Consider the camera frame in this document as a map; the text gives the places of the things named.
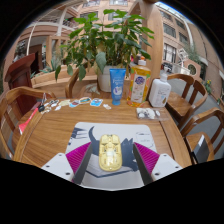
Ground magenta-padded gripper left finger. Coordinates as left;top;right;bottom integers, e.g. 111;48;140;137
39;142;93;185

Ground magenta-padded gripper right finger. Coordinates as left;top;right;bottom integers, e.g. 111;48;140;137
132;142;184;185

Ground yellow computer mouse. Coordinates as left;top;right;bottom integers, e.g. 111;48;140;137
98;134;123;172

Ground white cat-print mouse pad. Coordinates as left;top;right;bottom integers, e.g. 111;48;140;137
64;121;158;192

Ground black notebook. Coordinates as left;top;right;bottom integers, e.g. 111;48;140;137
192;134;211;164

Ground wooden armchair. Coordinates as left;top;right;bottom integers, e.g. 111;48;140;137
179;107;224;165
0;85;58;159
64;66;101;100
164;73;208;129

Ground clear plastic packet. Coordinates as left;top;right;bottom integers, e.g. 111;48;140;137
135;107;161;120

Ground red and white bag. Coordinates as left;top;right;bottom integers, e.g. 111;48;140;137
18;106;40;135

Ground bunch of keys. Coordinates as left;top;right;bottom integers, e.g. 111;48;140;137
37;99;61;114

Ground blue sticker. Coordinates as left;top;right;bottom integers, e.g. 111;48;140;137
89;97;104;108

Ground white pump bottle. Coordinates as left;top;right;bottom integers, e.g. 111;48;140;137
148;66;172;108

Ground yellow dish soap bottle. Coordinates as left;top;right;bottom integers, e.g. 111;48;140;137
126;56;152;108

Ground wooden planter with plants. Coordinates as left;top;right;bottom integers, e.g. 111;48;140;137
30;64;98;98

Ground yellow flowering plant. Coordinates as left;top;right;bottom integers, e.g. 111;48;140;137
203;79;213;94

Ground blue tube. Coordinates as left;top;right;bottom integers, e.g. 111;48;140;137
109;68;128;106

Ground white sculpture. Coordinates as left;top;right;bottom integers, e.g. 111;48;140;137
176;48;191;73

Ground green potted plant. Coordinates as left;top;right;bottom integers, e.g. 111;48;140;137
54;8;156;93

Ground dark red wooden pedestal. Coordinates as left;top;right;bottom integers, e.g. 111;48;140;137
3;53;37;116

